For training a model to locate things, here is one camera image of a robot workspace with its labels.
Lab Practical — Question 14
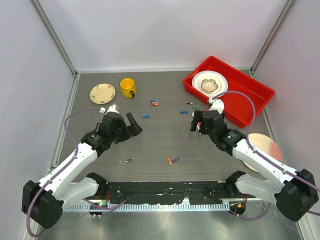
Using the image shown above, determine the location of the white slotted cable duct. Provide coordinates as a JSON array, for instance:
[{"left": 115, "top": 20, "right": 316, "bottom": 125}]
[{"left": 65, "top": 201, "right": 230, "bottom": 214}]

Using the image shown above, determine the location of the pink white plate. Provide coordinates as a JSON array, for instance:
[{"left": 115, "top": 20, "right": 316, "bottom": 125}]
[{"left": 248, "top": 133, "right": 282, "bottom": 162}]

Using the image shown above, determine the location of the white remote control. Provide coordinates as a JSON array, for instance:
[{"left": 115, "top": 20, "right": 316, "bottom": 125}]
[{"left": 191, "top": 112, "right": 201, "bottom": 131}]

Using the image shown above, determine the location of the cream floral plate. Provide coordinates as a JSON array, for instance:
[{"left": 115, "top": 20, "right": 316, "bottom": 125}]
[{"left": 89, "top": 83, "right": 116, "bottom": 105}]

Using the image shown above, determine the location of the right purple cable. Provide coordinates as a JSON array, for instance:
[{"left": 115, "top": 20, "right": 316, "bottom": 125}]
[{"left": 212, "top": 90, "right": 320, "bottom": 221}]

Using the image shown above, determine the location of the purple cable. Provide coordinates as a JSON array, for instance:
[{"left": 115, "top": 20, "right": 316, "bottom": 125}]
[
  {"left": 26, "top": 107, "right": 128, "bottom": 238},
  {"left": 212, "top": 90, "right": 320, "bottom": 221}
]

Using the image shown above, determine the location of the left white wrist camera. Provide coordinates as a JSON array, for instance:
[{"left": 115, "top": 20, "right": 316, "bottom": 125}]
[{"left": 99, "top": 104, "right": 119, "bottom": 115}]

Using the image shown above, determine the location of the small patterned bowl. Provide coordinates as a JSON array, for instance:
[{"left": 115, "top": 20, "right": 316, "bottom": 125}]
[{"left": 200, "top": 79, "right": 219, "bottom": 93}]

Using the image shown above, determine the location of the red plastic bin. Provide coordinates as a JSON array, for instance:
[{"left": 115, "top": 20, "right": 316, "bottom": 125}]
[{"left": 182, "top": 56, "right": 275, "bottom": 128}]

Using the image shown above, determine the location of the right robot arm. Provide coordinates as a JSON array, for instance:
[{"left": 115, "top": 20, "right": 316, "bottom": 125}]
[{"left": 190, "top": 110, "right": 320, "bottom": 222}]

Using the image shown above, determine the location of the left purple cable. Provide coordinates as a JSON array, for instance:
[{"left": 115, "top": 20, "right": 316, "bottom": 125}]
[{"left": 26, "top": 107, "right": 128, "bottom": 238}]

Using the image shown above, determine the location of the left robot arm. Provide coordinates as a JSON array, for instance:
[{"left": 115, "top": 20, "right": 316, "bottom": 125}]
[{"left": 21, "top": 107, "right": 143, "bottom": 229}]

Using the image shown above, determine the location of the orange battery lower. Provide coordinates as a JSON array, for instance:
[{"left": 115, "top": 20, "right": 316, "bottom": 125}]
[{"left": 167, "top": 157, "right": 173, "bottom": 166}]

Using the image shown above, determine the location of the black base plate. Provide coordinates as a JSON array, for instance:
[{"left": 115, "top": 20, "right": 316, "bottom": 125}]
[{"left": 77, "top": 180, "right": 257, "bottom": 206}]

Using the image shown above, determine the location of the white paper plate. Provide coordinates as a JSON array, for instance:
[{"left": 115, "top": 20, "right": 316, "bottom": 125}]
[{"left": 191, "top": 70, "right": 229, "bottom": 98}]

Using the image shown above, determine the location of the yellow mug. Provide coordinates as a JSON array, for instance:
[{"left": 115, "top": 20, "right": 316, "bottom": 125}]
[{"left": 119, "top": 77, "right": 136, "bottom": 98}]

